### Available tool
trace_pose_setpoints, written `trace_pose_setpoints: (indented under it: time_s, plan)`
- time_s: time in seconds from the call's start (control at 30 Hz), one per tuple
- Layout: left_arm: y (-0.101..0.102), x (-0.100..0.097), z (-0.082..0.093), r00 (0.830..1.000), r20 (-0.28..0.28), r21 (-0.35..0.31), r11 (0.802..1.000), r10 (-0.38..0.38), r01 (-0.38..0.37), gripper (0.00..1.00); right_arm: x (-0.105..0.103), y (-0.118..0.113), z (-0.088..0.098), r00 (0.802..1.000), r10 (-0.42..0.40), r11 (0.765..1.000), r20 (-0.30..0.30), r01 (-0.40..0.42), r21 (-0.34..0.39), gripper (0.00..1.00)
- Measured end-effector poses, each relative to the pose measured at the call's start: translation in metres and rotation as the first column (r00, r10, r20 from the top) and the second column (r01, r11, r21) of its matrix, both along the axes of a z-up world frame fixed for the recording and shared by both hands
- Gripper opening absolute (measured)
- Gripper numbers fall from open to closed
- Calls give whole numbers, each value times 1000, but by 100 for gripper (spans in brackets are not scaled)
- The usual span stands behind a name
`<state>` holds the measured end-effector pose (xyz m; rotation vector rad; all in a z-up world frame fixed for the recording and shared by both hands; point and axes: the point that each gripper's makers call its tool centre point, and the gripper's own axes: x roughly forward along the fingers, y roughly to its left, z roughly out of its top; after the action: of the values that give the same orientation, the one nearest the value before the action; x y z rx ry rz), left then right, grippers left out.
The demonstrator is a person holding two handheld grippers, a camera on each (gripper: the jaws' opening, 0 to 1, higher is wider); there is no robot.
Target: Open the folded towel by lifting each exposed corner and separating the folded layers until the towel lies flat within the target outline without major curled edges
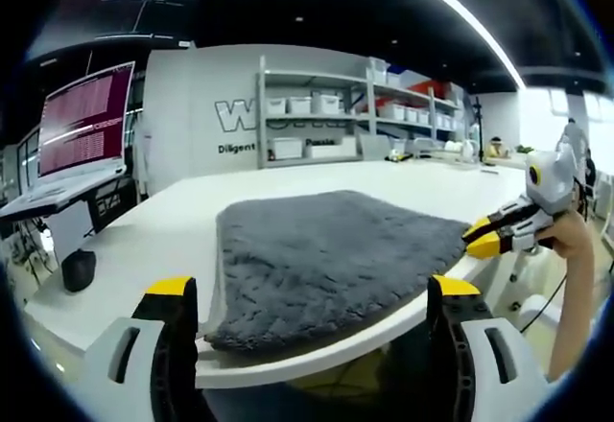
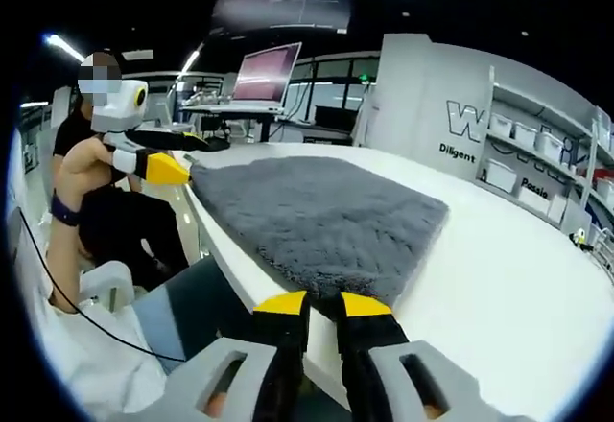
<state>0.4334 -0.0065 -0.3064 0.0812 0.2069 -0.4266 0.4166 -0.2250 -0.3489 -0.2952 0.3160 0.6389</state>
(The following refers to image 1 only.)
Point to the white standing desk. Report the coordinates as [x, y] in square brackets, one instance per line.
[57, 194]

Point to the grey metal shelf unit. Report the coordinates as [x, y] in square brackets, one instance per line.
[261, 105]

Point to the black tripod stand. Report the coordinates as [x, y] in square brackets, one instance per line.
[478, 129]

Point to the ceiling light strip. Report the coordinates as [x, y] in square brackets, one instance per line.
[460, 14]

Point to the black computer mouse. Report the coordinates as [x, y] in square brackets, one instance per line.
[79, 271]

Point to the grey plush towel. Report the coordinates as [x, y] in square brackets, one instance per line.
[336, 249]

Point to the person's right hand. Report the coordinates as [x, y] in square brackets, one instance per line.
[573, 237]

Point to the idle white gripper device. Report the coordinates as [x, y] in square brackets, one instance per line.
[399, 155]

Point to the group of white storage boxes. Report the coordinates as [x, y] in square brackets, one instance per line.
[299, 104]

